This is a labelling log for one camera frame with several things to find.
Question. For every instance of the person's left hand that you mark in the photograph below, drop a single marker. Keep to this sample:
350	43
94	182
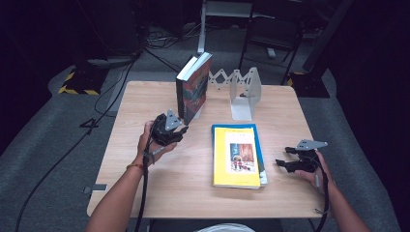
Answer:
145	150

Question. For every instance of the black slanted stand post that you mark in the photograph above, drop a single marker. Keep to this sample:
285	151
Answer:
325	35

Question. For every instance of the person's right hand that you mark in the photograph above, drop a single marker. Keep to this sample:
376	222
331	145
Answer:
324	179

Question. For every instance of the grey expandable metal book stand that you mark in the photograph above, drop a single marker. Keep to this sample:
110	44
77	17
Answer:
241	108

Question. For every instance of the grey metal table bracket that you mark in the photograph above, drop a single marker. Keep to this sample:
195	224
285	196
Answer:
96	187

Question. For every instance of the black hardcover book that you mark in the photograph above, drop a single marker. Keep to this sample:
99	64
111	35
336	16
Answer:
179	93

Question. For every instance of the white desk frame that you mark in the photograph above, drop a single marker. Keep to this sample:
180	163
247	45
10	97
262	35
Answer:
202	32

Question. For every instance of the black chair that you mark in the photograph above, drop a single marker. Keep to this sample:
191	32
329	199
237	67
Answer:
274	35

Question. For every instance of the person's white shirt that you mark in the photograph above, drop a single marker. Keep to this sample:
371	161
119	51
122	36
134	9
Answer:
225	228

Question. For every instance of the blue book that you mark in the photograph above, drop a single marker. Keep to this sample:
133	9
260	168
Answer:
261	151

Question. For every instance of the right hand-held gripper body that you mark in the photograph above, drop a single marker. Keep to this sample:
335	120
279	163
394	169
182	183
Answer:
307	164

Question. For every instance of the yellow book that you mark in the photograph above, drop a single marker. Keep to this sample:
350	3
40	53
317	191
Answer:
235	158

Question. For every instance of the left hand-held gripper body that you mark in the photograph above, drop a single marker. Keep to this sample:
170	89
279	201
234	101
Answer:
162	133

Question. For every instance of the red illustrated book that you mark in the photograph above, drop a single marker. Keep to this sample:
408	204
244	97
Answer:
195	93

